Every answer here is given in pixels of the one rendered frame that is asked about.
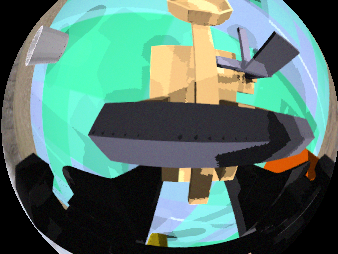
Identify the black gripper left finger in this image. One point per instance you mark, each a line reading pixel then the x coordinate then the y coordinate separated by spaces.
pixel 133 194

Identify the yellow cup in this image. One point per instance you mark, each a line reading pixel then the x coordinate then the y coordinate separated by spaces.
pixel 158 239

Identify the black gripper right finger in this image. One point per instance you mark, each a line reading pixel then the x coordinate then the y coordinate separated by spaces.
pixel 253 192

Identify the white cup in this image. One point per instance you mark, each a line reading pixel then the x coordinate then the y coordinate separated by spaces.
pixel 47 47

